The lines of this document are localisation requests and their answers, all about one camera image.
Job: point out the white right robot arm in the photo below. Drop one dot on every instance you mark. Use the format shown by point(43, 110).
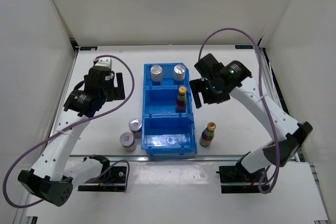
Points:
point(244, 88)

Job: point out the aluminium frame rail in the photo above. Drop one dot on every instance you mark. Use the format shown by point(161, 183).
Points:
point(176, 158)
point(278, 103)

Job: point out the blue front storage bin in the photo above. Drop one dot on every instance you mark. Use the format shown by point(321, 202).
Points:
point(168, 135)

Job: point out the aluminium frame rail front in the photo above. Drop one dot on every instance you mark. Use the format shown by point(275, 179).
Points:
point(176, 158)

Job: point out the blue back storage bin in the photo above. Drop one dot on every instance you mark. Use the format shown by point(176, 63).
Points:
point(168, 75)

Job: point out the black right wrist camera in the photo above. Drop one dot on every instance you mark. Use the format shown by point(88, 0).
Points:
point(208, 67)

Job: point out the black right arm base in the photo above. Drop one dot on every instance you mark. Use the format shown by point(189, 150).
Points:
point(234, 181)

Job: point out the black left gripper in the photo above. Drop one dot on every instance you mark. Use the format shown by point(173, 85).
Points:
point(116, 93)

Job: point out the blue storage bin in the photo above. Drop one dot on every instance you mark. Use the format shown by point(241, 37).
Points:
point(168, 135)
point(168, 75)
point(161, 102)

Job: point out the blue middle storage bin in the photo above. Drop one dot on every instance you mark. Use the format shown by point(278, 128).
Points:
point(161, 102)

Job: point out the silver-lid shaker blue label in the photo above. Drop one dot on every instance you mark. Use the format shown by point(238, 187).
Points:
point(156, 72)

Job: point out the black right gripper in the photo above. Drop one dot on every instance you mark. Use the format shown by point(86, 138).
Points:
point(196, 86)

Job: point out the yellow-cap sauce bottle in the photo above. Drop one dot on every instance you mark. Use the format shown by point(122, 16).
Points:
point(181, 100)
point(208, 135)

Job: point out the white-lid light spice jar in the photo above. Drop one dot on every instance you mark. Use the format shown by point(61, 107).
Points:
point(128, 142)

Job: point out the silver-lid shaker white-blue label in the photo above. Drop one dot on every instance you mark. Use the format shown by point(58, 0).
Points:
point(179, 72)

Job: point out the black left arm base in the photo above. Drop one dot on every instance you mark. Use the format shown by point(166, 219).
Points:
point(115, 180)

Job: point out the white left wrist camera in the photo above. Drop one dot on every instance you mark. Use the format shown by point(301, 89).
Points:
point(105, 62)

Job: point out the white-lid dark spice jar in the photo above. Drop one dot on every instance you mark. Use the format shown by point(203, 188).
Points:
point(135, 126)

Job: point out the aluminium frame rail right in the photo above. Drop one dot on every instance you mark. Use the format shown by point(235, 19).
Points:
point(278, 103)

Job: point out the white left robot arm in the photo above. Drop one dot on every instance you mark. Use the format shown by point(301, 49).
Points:
point(48, 179)

